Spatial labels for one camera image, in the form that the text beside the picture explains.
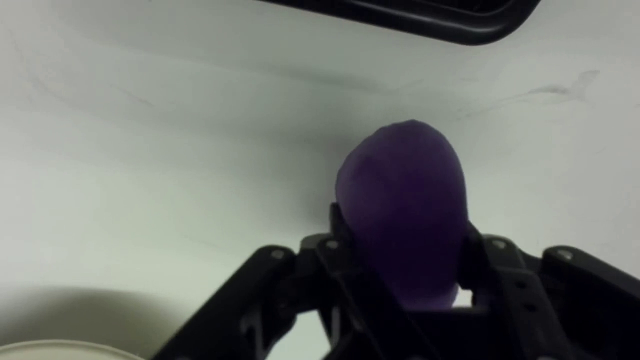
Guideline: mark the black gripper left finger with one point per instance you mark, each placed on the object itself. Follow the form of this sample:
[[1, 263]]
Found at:
[[258, 305]]

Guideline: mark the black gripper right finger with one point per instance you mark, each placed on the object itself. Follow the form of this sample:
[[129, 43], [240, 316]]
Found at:
[[564, 305]]

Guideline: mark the purple plushy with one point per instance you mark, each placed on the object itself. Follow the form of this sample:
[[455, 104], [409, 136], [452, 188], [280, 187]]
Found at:
[[403, 196]]

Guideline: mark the cream white bowl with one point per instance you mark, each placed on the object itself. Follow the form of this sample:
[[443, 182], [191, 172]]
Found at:
[[62, 351]]

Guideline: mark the black plastic tray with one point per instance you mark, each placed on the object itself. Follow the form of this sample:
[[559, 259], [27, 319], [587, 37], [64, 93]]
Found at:
[[471, 23]]

